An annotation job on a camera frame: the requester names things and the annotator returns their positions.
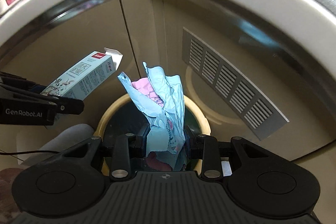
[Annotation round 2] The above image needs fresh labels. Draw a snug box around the light blue carton box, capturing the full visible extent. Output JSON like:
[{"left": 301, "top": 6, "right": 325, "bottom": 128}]
[{"left": 41, "top": 48, "right": 123, "bottom": 100}]

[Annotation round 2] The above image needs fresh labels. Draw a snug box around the blue pink paper trash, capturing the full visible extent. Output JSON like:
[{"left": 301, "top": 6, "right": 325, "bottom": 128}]
[{"left": 118, "top": 63, "right": 187, "bottom": 171}]

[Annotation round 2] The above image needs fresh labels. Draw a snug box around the yellow rim trash bin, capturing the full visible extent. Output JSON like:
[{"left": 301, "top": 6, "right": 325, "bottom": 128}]
[{"left": 94, "top": 94, "right": 211, "bottom": 181}]

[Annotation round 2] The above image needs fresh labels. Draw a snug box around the grey ventilation grille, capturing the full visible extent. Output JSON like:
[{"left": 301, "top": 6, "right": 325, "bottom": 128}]
[{"left": 182, "top": 28, "right": 289, "bottom": 140}]

